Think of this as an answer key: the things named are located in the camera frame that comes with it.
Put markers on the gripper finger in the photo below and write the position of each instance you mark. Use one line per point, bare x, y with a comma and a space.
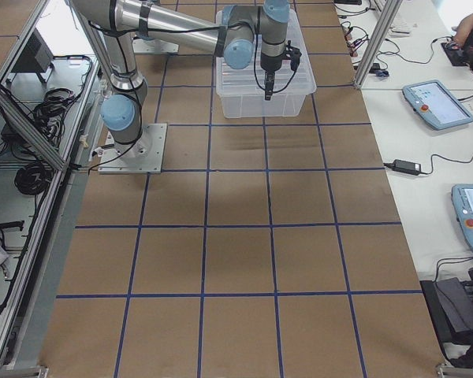
269, 85

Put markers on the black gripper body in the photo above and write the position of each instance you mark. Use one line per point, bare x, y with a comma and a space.
268, 65

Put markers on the clear plastic box lid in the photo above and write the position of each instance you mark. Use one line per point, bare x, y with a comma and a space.
250, 80

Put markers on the clear plastic storage box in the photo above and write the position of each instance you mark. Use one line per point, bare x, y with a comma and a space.
256, 106

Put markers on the black power adapter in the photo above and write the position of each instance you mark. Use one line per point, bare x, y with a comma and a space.
407, 167

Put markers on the teach pendant with red button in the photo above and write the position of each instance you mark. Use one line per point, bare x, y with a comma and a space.
436, 105

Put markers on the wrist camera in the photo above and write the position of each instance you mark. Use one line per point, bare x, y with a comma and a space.
293, 54

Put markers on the aluminium frame post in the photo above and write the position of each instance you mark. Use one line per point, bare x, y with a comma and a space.
381, 28

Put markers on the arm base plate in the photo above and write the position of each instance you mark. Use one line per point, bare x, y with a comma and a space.
145, 157

